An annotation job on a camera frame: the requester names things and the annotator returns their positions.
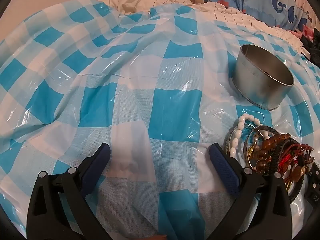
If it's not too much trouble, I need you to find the brown wooden bead bracelet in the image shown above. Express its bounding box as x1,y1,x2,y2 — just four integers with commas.
255,133,292,173

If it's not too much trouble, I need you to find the silver bangle with charm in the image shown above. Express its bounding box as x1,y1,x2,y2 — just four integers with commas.
243,125,280,169

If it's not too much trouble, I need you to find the red braided cord bracelet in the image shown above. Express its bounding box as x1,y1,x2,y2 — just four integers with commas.
277,143,316,182

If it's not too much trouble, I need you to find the patterned metal bangle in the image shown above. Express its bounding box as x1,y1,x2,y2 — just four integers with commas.
225,126,242,158

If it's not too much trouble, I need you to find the white bead bracelet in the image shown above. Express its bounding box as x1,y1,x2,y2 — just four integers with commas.
229,113,271,158

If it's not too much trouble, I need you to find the round silver metal tin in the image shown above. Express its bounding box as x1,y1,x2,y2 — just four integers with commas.
232,44,295,111

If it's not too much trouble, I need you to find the blue white checkered plastic sheet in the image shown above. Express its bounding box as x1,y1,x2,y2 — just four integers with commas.
1,0,319,239

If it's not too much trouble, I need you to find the black clothing pile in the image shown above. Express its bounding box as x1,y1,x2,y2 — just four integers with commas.
300,25,320,67

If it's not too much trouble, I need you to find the white striped quilt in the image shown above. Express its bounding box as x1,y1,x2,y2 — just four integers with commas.
99,0,305,53

